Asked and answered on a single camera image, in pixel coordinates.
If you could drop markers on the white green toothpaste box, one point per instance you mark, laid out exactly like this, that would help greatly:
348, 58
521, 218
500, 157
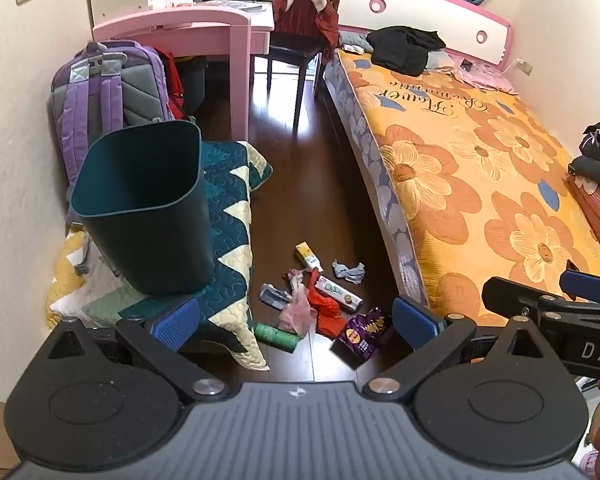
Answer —
337, 294

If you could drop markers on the yellow white carton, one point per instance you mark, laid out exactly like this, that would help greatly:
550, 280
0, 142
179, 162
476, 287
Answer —
307, 256

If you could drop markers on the red garment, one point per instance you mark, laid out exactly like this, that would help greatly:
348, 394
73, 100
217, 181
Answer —
300, 12

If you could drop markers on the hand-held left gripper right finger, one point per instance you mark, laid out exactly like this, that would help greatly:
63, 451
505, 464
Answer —
412, 322

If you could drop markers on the pink desk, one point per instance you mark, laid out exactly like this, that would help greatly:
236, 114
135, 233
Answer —
215, 35

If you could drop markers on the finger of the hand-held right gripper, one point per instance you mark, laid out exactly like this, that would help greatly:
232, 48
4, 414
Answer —
505, 292
587, 284

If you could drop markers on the purple snack packet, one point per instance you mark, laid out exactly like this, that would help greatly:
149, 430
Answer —
362, 332

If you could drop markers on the teal zigzag quilt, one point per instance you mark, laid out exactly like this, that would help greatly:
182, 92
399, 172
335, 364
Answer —
230, 260

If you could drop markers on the black bin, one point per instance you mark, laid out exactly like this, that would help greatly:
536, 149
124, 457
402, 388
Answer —
194, 85

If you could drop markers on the grey cloth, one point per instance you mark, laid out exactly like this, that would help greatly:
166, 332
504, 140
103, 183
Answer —
352, 40

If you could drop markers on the papers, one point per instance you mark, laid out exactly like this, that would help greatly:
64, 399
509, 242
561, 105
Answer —
230, 4

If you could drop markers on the green bottle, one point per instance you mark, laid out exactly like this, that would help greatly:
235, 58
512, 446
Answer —
275, 335

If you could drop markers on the grey blue wrapper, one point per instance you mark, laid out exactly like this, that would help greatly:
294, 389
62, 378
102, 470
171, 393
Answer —
272, 296

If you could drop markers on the black clothing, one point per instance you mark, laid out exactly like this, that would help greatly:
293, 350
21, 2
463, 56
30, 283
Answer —
400, 50

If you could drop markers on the grey paper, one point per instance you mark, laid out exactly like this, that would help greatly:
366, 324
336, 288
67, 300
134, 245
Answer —
349, 272

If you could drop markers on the pink pillow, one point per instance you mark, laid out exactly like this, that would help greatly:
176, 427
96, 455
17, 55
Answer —
482, 79

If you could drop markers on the purple grey backpack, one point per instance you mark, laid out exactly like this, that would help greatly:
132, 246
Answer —
80, 105

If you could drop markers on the dark green trash bin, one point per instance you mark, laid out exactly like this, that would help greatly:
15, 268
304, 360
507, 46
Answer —
145, 240

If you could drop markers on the wall socket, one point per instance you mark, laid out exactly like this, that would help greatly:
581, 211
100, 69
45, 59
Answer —
523, 66

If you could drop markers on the pink white headboard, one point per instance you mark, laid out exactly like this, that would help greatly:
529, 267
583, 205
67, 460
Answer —
430, 5

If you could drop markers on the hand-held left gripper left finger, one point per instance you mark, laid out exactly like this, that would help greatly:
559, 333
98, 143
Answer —
172, 322

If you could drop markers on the black chair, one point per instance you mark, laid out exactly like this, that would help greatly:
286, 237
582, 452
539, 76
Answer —
292, 53

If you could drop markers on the pink plastic bag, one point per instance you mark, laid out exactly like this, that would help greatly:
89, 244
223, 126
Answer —
295, 312

